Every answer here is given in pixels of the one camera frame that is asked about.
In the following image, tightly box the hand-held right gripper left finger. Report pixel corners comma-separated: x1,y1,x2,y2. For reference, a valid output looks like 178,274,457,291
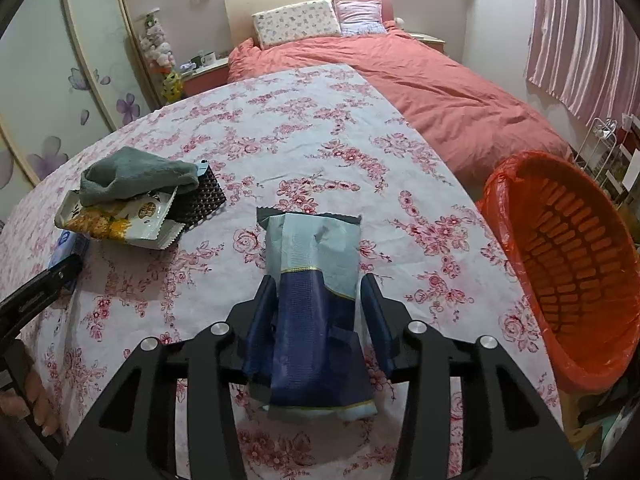
54,275,278,480

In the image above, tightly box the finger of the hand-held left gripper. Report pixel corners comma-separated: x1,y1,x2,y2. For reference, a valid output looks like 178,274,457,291
0,254,84,342

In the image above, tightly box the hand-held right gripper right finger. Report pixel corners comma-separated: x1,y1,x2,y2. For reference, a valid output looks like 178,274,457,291
360,274,586,480

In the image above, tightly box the small blue tissue pack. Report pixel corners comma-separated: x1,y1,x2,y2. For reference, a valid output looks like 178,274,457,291
49,230,91,268

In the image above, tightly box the teal and navy snack packet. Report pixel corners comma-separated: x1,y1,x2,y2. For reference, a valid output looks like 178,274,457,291
256,206,378,423

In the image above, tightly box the yellow white snack packet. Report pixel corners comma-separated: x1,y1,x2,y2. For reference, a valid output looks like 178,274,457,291
54,187,182,251

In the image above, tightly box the black bumpy pad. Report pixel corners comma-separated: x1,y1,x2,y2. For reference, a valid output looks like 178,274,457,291
170,159,228,233

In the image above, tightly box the grey green towel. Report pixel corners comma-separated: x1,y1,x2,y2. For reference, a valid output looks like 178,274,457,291
80,146,201,207

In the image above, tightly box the orange plastic basket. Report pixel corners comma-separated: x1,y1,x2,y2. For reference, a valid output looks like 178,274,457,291
475,150,640,395

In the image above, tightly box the person's left hand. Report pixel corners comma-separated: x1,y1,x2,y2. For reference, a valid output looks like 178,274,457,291
0,360,62,438

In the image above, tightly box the floral pink white tablecloth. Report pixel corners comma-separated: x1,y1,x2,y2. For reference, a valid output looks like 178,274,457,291
0,63,563,480

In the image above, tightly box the frosted floral wardrobe door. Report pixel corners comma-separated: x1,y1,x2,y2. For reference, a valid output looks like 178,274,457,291
0,0,161,191

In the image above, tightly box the bed with salmon duvet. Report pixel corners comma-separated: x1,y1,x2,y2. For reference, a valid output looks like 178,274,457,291
227,27,573,186

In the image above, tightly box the yellow green plush toy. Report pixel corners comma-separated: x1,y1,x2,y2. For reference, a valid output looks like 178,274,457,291
161,71,183,106

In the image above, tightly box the pink nightstand with mug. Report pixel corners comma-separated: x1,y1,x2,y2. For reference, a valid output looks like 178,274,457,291
180,57,231,98

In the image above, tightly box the pile of boxes and clutter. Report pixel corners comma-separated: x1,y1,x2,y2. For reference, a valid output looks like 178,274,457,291
562,375,640,466

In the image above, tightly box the hanging bunch of plush toys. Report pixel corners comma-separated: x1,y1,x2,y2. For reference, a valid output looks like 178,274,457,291
139,10,176,68

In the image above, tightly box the pink nightstand with book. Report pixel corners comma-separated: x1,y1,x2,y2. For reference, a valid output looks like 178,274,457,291
407,31,446,54

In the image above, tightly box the white rolling cart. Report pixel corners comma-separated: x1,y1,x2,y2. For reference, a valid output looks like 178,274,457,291
602,115,640,201

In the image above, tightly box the pink striped pillow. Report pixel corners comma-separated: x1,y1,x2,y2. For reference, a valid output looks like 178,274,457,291
332,0,390,37

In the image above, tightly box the white floral pillow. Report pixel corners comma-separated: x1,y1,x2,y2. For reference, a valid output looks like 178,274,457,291
251,0,343,51

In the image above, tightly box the pink striped curtain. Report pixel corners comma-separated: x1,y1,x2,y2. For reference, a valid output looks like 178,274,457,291
525,0,640,121

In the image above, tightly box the white wire rack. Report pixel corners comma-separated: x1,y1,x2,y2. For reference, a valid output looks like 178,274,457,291
572,116,618,181

